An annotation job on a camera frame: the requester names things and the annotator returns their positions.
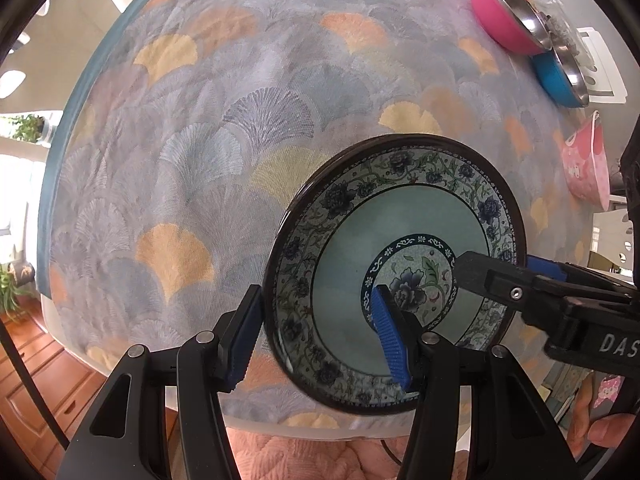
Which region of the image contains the dark snack tub in plastic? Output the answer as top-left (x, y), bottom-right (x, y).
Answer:
top-left (525, 0), bottom-right (588, 61)

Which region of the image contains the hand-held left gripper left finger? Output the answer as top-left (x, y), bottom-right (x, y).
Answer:
top-left (55, 284), bottom-right (264, 480)

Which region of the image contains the person's right hand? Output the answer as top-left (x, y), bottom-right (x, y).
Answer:
top-left (570, 374), bottom-right (640, 461)

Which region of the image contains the blue floral ceramic plate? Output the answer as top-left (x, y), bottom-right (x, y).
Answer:
top-left (263, 134), bottom-right (527, 416)

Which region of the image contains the wooden drawer cabinet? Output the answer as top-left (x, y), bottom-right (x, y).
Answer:
top-left (0, 305), bottom-right (118, 480)

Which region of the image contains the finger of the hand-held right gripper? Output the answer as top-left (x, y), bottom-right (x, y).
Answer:
top-left (452, 251), bottom-right (636, 333)
top-left (526, 255), bottom-right (638, 291)

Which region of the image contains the white chair with oval holes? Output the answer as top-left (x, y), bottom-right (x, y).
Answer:
top-left (575, 27), bottom-right (628, 106)
top-left (592, 205), bottom-right (640, 276)
top-left (0, 0), bottom-right (116, 106)

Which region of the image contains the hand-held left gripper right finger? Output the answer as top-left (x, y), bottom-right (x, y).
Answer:
top-left (371, 284), bottom-right (583, 480)

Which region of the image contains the green potted plant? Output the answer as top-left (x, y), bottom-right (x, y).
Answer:
top-left (0, 260), bottom-right (37, 323)
top-left (0, 114), bottom-right (51, 147)

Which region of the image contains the blue steel bowl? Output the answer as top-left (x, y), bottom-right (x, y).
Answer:
top-left (531, 42), bottom-right (591, 108)

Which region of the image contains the pink steel bowl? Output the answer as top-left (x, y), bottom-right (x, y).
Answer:
top-left (470, 0), bottom-right (553, 56)

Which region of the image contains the pink cartoon plastic container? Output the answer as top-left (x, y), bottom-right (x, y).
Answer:
top-left (560, 110), bottom-right (612, 212)

